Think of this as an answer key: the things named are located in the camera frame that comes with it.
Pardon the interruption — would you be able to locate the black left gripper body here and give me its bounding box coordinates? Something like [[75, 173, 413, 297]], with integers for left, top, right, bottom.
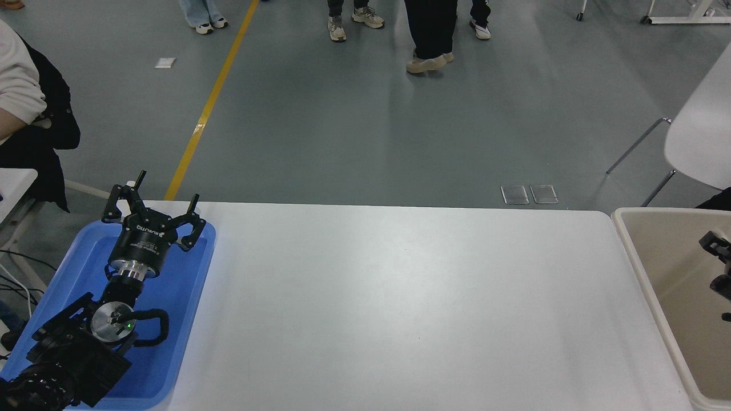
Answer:
[[107, 209, 182, 270]]

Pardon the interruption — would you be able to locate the white metal bar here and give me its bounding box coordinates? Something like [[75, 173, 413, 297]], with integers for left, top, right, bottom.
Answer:
[[63, 179, 113, 200]]

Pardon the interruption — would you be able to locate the large pale bin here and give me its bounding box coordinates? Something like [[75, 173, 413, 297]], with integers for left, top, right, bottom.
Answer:
[[611, 207, 731, 411]]

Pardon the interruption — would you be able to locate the blue plastic tray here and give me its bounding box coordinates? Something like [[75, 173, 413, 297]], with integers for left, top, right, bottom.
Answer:
[[0, 220, 218, 410]]

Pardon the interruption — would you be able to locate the white chair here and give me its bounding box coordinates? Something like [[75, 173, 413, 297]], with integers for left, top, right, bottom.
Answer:
[[605, 43, 731, 207]]

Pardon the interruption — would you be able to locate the white side table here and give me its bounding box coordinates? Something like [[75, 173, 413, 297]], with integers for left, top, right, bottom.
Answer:
[[0, 167, 49, 292]]

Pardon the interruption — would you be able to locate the black cable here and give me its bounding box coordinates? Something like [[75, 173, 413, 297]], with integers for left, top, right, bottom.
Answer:
[[0, 249, 58, 272]]

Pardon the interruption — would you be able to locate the white cable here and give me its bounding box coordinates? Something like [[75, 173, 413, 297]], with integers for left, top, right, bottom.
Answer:
[[0, 263, 33, 320]]

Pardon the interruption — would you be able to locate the white furniture base frame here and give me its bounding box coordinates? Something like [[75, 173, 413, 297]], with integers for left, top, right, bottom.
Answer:
[[640, 0, 731, 25]]

